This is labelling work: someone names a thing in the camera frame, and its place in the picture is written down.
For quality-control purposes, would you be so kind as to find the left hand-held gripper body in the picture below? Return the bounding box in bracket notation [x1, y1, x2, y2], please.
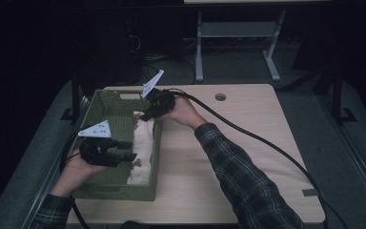
[77, 119, 122, 168]

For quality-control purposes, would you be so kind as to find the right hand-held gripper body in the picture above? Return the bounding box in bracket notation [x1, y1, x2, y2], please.
[140, 69, 176, 117]

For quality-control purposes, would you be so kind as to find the white stained cloth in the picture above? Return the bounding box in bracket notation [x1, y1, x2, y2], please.
[126, 111, 156, 186]

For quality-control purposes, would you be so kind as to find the green woven basket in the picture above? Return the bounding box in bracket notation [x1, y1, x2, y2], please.
[71, 89, 165, 202]

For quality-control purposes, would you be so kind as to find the person's right hand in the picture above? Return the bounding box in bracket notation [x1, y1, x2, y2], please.
[158, 95, 208, 131]

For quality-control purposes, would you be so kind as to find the person's left hand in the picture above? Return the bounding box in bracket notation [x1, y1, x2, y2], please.
[51, 156, 109, 198]

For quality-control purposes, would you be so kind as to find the black slanted stand leg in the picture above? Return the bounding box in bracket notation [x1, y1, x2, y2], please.
[275, 68, 332, 92]

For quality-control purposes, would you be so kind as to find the grey tape piece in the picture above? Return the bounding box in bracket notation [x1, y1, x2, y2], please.
[302, 188, 319, 198]

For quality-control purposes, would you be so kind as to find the tangle of floor cables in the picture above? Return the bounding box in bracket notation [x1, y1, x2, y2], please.
[139, 53, 198, 85]

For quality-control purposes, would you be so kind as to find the black metal post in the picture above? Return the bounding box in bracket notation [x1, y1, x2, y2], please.
[60, 71, 84, 123]
[332, 68, 357, 125]

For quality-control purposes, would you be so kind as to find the white metal desk frame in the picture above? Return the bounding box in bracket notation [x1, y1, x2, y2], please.
[194, 9, 287, 83]

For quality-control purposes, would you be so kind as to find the right hand-held gripper black cable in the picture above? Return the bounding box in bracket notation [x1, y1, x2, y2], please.
[165, 88, 330, 229]

